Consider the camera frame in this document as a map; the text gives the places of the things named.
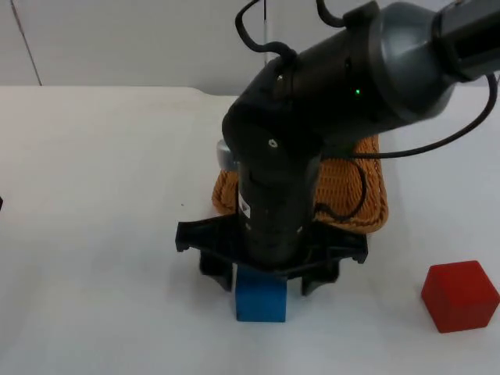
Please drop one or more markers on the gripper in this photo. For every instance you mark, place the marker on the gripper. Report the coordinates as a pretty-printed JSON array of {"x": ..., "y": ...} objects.
[{"x": 273, "y": 218}]

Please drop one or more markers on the blue cube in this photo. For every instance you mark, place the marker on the blue cube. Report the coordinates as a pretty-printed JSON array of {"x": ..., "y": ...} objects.
[{"x": 261, "y": 298}]

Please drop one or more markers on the brown wicker basket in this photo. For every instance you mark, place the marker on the brown wicker basket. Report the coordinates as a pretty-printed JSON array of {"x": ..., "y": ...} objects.
[{"x": 343, "y": 183}]

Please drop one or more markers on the red cube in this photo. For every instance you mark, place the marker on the red cube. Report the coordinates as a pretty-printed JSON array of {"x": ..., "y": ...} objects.
[{"x": 461, "y": 297}]

